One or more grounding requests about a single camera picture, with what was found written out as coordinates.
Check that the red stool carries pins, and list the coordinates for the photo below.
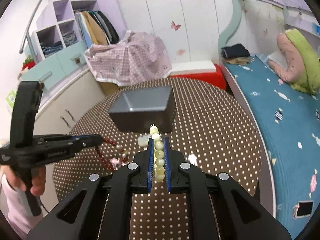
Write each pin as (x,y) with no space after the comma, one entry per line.
(214,78)

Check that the dark grey storage box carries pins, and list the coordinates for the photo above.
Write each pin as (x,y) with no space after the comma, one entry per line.
(137,110)

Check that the teal drawer cabinet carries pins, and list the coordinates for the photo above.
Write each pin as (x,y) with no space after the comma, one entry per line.
(55,68)

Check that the white board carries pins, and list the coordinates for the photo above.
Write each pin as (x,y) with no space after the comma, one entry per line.
(194,67)

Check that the pink charm brooch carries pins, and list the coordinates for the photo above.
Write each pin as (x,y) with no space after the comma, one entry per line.
(116,163)

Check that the hanging clothes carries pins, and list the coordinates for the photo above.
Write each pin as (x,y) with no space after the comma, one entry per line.
(95,28)

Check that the brown polka dot tablecloth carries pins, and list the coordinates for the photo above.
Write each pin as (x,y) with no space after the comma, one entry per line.
(208,123)

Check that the pink checkered cloth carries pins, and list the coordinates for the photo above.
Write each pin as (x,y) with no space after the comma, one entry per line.
(137,58)

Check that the smartphone on bed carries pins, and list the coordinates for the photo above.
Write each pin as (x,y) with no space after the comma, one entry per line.
(303,209)

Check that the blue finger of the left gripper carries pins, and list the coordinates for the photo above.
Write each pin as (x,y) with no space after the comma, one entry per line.
(86,137)

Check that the pink and green pillow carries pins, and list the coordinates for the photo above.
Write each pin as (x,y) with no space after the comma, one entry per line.
(301,68)

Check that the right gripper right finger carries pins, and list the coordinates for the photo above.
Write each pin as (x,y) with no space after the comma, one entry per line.
(175,182)

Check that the folded dark clothes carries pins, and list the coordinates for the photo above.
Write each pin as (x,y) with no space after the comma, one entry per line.
(235,51)

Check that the folded jeans on shelf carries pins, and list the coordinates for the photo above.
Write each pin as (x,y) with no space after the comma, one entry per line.
(50,50)

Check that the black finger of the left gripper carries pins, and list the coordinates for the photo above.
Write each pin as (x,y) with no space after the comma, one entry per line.
(92,143)

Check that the pink flower hair clip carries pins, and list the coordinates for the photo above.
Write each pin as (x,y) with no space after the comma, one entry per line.
(192,158)

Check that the blue patterned bed sheet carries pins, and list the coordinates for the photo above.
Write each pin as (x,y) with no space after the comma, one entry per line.
(289,124)

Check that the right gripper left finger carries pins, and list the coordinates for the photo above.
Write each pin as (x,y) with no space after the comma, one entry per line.
(142,182)

